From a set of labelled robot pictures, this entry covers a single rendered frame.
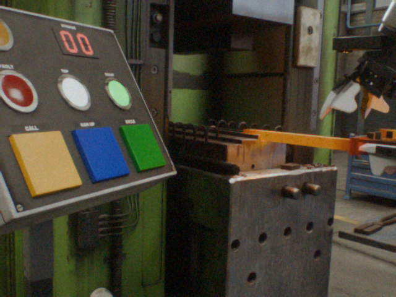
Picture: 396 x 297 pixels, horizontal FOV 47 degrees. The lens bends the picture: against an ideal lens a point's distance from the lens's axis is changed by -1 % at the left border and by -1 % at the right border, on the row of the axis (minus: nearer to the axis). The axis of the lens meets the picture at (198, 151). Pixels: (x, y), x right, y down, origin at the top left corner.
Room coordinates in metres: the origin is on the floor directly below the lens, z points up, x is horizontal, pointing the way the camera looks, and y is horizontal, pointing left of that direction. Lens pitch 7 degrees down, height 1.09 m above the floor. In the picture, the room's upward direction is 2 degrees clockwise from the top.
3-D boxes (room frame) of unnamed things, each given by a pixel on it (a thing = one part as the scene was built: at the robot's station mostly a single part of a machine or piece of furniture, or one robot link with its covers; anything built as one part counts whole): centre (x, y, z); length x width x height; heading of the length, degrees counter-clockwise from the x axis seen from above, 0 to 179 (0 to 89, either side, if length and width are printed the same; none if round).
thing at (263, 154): (1.25, -0.01, 0.96); 0.42 x 0.20 x 0.09; 38
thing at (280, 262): (1.29, -0.05, 0.69); 0.56 x 0.38 x 0.45; 38
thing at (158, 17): (1.09, 0.11, 1.24); 0.03 x 0.03 x 0.07; 38
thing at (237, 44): (1.30, -0.01, 1.24); 0.30 x 0.07 x 0.06; 38
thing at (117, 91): (0.73, 0.13, 1.09); 0.05 x 0.03 x 0.04; 128
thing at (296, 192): (1.04, -0.22, 0.87); 0.04 x 0.03 x 0.03; 38
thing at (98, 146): (0.62, 0.14, 1.01); 0.07 x 0.05 x 0.07; 153
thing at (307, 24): (1.38, -0.31, 1.27); 0.09 x 0.02 x 0.17; 128
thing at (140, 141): (0.71, 0.09, 1.01); 0.07 x 0.05 x 0.07; 153
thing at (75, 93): (0.64, 0.18, 1.09); 0.05 x 0.03 x 0.04; 128
